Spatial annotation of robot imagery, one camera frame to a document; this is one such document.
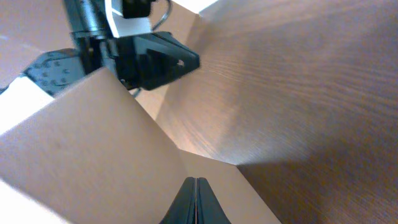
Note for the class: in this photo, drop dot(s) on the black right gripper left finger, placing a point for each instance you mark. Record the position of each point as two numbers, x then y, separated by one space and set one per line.
182 209

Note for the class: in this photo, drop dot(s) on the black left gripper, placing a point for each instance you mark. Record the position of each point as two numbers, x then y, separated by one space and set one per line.
146 61

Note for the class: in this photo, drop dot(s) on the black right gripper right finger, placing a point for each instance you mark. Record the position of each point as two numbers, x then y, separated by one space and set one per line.
209 210

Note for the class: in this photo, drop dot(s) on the brown cardboard box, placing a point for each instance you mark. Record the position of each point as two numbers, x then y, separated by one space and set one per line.
92 154

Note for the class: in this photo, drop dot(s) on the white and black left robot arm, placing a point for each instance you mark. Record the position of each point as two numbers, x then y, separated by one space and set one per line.
89 16

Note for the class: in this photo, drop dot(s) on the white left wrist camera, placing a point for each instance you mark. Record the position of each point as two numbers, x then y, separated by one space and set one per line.
121 27

